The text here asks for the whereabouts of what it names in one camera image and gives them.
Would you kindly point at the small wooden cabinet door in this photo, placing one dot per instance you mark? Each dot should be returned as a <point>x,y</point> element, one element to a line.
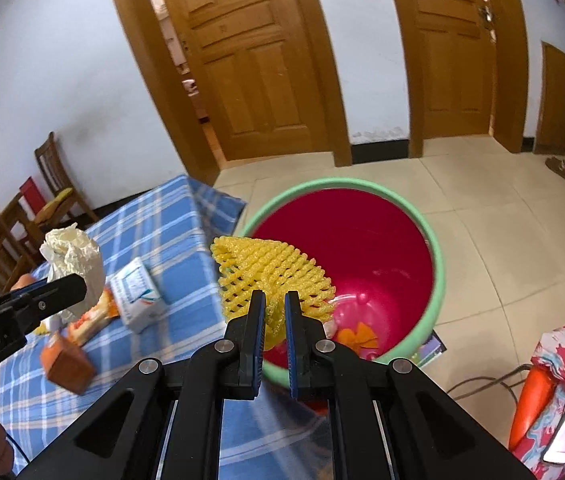
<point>557,105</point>

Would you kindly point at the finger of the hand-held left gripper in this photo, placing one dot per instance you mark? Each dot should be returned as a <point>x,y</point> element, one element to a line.
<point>32,287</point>
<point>57,294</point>

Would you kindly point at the white and green carton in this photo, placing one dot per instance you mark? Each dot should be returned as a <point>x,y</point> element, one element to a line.
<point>137,295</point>

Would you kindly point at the yellow seat cushion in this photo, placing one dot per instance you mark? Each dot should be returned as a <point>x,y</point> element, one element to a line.
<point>55,205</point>

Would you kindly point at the wooden door frame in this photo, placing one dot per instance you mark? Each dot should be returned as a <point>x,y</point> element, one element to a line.
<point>510,85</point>
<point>322,85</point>

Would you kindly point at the orange bread packet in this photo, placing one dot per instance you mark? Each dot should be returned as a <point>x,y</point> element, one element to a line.
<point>93,320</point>

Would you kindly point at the yellow foam fruit net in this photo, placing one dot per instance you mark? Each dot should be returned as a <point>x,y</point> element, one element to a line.
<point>262,265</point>

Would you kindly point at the blue plaid tablecloth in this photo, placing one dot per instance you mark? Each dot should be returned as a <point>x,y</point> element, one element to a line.
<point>172,230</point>

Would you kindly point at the red flat item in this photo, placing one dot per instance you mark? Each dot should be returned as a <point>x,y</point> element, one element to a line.
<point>30,195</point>

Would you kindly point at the colourful book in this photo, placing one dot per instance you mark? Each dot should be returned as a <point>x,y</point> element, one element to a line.
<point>432,350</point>

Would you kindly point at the closed wooden door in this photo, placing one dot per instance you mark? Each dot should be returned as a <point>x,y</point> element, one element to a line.
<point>447,60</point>

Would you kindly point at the brown floor rag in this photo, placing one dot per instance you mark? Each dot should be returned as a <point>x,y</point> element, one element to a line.
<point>558,167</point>

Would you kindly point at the metal door lock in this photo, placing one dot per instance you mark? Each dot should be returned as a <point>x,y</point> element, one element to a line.
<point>484,14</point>

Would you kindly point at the small orange box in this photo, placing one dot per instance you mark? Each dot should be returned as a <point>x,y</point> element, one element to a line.
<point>65,365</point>

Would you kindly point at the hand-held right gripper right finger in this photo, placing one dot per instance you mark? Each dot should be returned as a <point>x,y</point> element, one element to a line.
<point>291,340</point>

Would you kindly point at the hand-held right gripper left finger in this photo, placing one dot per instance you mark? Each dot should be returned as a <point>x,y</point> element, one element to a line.
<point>259,325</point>

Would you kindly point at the white paper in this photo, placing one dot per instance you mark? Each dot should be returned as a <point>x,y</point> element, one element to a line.
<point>73,255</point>

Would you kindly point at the wooden chair with cushion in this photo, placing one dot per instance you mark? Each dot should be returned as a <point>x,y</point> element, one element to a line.
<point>57,170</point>

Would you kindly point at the open wooden door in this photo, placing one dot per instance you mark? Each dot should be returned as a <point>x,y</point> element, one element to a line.
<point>242,60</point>

